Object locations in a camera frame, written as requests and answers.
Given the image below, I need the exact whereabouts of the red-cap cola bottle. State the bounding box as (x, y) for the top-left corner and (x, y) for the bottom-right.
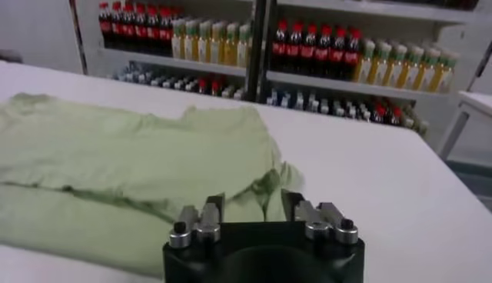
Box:
(272, 19), (289, 72)
(344, 28), (362, 82)
(301, 23), (318, 76)
(316, 25), (333, 78)
(147, 5), (161, 55)
(287, 22), (304, 74)
(98, 2), (112, 49)
(331, 26), (347, 80)
(122, 2), (136, 52)
(159, 6), (174, 57)
(135, 3), (148, 53)
(110, 2), (124, 50)

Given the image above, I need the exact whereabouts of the white side table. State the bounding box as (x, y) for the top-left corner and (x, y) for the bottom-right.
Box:
(436, 90), (492, 162)

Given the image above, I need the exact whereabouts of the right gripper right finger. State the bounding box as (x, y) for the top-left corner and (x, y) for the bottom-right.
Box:
(281, 189), (359, 247)

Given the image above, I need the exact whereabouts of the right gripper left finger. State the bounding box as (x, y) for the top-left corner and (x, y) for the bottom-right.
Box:
(168, 192), (226, 250)

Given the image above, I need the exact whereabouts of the yellow tea bottle green cap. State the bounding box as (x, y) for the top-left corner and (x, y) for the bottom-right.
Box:
(197, 20), (211, 63)
(171, 18), (185, 60)
(384, 43), (408, 88)
(354, 38), (377, 84)
(368, 41), (393, 86)
(432, 49), (460, 95)
(224, 22), (238, 66)
(400, 45), (425, 91)
(210, 21), (225, 65)
(184, 18), (198, 62)
(236, 23), (251, 68)
(417, 47), (441, 92)

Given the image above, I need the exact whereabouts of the light green t-shirt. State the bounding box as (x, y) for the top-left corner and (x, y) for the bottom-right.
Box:
(0, 92), (305, 278)

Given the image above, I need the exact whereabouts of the glass-door drinks display cabinet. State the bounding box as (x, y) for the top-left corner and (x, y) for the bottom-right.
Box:
(68, 0), (266, 103)
(257, 0), (492, 155)

